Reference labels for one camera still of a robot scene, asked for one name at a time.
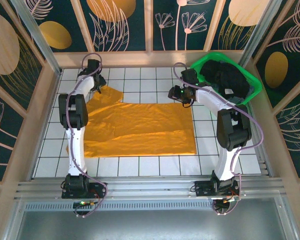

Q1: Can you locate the small controller board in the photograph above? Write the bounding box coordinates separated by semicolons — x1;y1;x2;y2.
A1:
73;199;101;208
211;195;241;204

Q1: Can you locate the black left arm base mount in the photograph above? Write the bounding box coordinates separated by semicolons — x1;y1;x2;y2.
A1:
61;173;108;200

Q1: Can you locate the grey metal sheet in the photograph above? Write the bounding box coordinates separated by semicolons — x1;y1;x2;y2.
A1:
13;196;300;240

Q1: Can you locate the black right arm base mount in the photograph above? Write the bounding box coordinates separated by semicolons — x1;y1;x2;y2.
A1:
194;178;241;201

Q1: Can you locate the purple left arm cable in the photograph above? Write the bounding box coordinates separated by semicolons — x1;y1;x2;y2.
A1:
66;52;108;219

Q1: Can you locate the light wooden enclosure frame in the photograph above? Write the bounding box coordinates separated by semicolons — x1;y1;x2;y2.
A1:
0;0;300;240

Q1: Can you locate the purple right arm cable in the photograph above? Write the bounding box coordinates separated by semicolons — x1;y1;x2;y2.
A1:
173;62;264;216

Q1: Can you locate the grey slotted cable duct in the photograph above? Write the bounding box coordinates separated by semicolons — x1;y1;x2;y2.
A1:
23;199;281;211

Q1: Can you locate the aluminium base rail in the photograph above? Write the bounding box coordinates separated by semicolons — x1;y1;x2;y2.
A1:
13;176;290;201

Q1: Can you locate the black t-shirt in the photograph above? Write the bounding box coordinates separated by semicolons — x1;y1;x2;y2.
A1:
199;58;251;100

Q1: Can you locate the grey cloth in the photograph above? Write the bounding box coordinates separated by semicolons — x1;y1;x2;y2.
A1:
224;87;246;105

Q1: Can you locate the yellow t-shirt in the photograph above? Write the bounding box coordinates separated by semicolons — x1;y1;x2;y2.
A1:
65;85;198;159

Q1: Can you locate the aluminium side rail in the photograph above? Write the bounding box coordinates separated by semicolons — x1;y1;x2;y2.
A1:
247;103;275;177

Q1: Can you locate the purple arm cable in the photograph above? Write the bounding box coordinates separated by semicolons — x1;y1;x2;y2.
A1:
173;62;264;216
66;52;108;219

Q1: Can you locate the dark floral wall panel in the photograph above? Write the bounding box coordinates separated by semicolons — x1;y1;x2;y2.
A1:
0;0;45;111
274;94;300;178
0;88;26;181
152;0;220;51
22;0;90;53
211;0;271;51
79;0;147;53
254;0;300;110

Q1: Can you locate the green plastic basket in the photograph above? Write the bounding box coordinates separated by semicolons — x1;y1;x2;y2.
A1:
189;51;263;106

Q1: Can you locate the aluminium corner post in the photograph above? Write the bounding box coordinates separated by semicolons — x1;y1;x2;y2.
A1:
238;0;278;70
11;0;64;77

